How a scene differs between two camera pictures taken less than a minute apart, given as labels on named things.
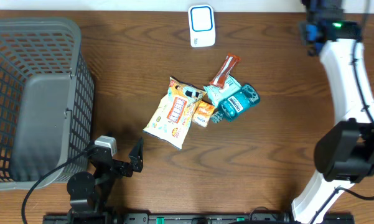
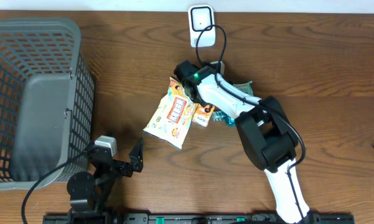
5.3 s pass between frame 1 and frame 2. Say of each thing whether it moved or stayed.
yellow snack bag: stayed
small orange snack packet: stayed
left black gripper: stayed
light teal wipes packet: moved
